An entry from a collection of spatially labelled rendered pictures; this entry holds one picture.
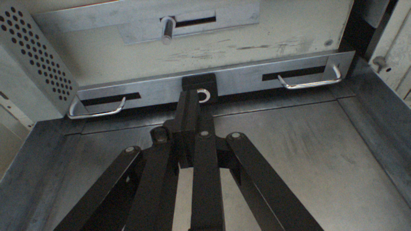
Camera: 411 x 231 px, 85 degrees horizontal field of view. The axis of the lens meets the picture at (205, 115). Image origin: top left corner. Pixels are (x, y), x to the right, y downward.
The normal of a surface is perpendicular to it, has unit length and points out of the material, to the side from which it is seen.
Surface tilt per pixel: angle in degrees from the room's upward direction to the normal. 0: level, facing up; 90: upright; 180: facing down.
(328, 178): 0
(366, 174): 0
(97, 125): 0
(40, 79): 90
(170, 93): 90
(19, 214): 90
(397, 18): 90
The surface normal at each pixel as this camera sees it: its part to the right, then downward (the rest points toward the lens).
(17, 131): 0.96, 0.10
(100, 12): 0.07, 0.72
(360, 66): -0.97, 0.22
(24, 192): 0.99, -0.14
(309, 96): -0.13, -0.67
